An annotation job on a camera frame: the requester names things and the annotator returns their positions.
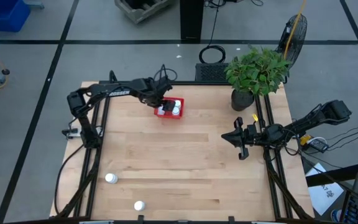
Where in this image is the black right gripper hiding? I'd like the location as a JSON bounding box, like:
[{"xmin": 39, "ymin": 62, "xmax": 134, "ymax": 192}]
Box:
[{"xmin": 221, "ymin": 116, "xmax": 269, "ymax": 161}]

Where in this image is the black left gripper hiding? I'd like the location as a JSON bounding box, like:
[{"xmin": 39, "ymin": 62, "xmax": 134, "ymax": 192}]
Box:
[{"xmin": 140, "ymin": 77, "xmax": 177, "ymax": 113}]

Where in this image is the red plastic slotted basket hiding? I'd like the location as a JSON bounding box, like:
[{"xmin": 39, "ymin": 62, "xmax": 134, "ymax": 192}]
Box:
[{"xmin": 154, "ymin": 96, "xmax": 185, "ymax": 120}]

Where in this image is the black plant pot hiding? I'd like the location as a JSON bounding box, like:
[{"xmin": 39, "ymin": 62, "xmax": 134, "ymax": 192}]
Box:
[{"xmin": 231, "ymin": 89, "xmax": 255, "ymax": 112}]

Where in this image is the black perforated box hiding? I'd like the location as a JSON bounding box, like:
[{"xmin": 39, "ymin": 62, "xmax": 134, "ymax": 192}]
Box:
[{"xmin": 195, "ymin": 62, "xmax": 229, "ymax": 82}]

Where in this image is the green leafy plant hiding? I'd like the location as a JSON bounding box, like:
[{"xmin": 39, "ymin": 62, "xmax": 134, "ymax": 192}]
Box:
[{"xmin": 224, "ymin": 45, "xmax": 291, "ymax": 96}]

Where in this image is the black power adapter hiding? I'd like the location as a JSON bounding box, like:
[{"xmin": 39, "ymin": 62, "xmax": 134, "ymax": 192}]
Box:
[{"xmin": 308, "ymin": 138, "xmax": 329, "ymax": 153}]

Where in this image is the black upright column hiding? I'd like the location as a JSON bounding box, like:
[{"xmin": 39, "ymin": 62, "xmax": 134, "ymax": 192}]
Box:
[{"xmin": 180, "ymin": 0, "xmax": 204, "ymax": 40}]

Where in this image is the grey wooden pallet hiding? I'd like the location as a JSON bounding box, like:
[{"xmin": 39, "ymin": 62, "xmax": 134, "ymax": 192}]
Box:
[{"xmin": 114, "ymin": 0, "xmax": 173, "ymax": 25}]

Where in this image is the white paper sheet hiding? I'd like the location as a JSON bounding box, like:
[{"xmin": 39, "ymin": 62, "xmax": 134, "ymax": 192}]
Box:
[{"xmin": 305, "ymin": 162, "xmax": 344, "ymax": 216}]

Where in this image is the black desk beam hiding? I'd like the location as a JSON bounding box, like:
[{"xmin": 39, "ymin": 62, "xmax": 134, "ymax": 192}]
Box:
[{"xmin": 305, "ymin": 160, "xmax": 358, "ymax": 187}]

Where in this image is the black floor fan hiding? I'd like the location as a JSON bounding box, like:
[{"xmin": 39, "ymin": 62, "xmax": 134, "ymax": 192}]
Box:
[{"xmin": 275, "ymin": 14, "xmax": 308, "ymax": 69}]

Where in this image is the blue white round object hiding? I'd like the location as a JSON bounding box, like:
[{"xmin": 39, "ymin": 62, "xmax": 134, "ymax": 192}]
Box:
[{"xmin": 330, "ymin": 208, "xmax": 344, "ymax": 223}]

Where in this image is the blue plastic bin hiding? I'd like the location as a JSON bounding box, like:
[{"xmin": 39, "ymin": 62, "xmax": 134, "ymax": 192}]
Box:
[{"xmin": 0, "ymin": 0, "xmax": 31, "ymax": 32}]

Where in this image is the black metal table frame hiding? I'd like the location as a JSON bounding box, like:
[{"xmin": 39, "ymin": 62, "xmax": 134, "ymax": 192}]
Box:
[{"xmin": 54, "ymin": 70, "xmax": 315, "ymax": 224}]

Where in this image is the coiled black cable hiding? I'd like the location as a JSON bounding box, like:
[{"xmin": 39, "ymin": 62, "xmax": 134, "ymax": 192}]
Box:
[{"xmin": 198, "ymin": 45, "xmax": 226, "ymax": 65}]

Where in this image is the yellow hanging hose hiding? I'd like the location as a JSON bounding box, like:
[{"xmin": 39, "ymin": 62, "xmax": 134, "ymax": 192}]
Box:
[{"xmin": 283, "ymin": 0, "xmax": 307, "ymax": 60}]

